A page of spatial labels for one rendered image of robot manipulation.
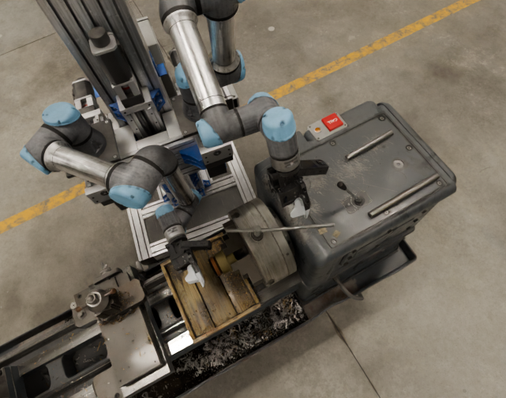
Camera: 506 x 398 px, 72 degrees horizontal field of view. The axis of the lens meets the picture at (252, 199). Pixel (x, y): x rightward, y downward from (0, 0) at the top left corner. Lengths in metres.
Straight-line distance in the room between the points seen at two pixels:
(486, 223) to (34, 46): 4.26
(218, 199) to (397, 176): 1.39
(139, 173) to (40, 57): 3.14
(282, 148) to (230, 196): 1.58
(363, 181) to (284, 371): 1.43
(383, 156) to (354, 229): 0.30
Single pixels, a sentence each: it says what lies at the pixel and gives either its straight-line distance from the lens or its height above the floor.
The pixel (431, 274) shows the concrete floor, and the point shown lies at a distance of 2.61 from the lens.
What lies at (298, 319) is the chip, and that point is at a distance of 1.81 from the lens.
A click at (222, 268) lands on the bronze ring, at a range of 1.29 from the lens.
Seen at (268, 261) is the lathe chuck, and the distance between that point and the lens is 1.19.
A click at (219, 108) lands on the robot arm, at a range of 0.90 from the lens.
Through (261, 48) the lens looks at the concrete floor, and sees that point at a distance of 3.52.
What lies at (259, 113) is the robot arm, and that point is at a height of 1.65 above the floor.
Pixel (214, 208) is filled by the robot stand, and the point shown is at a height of 0.21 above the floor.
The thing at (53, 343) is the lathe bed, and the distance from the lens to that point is 1.77.
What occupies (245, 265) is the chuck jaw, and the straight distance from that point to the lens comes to 1.28.
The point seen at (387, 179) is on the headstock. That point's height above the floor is 1.25.
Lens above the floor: 2.35
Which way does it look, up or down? 65 degrees down
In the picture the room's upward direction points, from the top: 9 degrees counter-clockwise
